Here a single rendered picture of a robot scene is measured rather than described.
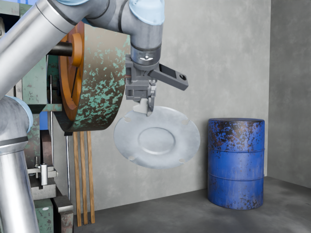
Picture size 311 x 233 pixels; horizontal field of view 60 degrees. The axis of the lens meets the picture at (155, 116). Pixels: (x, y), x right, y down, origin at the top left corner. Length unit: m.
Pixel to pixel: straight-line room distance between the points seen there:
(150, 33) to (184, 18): 2.66
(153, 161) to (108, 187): 1.87
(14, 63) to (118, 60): 0.57
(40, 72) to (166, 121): 0.65
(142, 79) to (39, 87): 0.65
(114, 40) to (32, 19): 0.56
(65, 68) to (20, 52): 1.16
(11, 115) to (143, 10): 0.41
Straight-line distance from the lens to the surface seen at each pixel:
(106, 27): 0.65
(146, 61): 0.65
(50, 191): 1.32
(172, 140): 0.91
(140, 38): 0.62
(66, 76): 1.70
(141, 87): 0.71
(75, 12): 0.54
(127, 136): 0.90
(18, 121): 0.77
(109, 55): 1.07
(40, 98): 1.27
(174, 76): 0.72
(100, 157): 2.73
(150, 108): 0.76
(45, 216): 1.25
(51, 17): 0.54
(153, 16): 0.60
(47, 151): 1.68
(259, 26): 4.10
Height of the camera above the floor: 1.07
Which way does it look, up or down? 3 degrees down
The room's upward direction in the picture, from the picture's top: straight up
